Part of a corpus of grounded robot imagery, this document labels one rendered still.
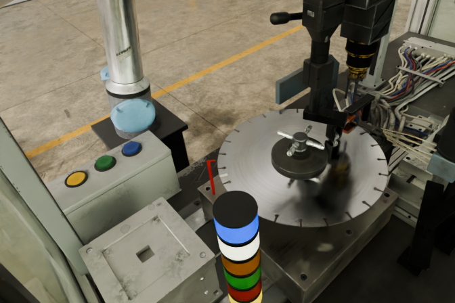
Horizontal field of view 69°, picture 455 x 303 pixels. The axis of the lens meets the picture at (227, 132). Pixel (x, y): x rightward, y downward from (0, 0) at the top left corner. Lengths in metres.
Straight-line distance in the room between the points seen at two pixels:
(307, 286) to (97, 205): 0.47
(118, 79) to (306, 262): 0.61
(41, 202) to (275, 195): 0.40
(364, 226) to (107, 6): 0.71
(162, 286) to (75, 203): 0.29
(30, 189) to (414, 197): 0.74
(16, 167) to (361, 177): 0.57
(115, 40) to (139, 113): 0.20
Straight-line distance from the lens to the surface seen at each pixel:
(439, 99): 1.31
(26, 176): 0.60
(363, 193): 0.64
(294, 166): 0.65
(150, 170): 0.81
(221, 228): 0.33
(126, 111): 0.90
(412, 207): 0.85
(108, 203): 0.82
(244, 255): 0.37
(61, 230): 0.69
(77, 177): 0.83
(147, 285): 0.61
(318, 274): 0.65
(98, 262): 0.66
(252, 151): 0.69
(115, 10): 0.83
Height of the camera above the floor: 1.42
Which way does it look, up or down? 39 degrees down
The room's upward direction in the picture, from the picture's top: 7 degrees counter-clockwise
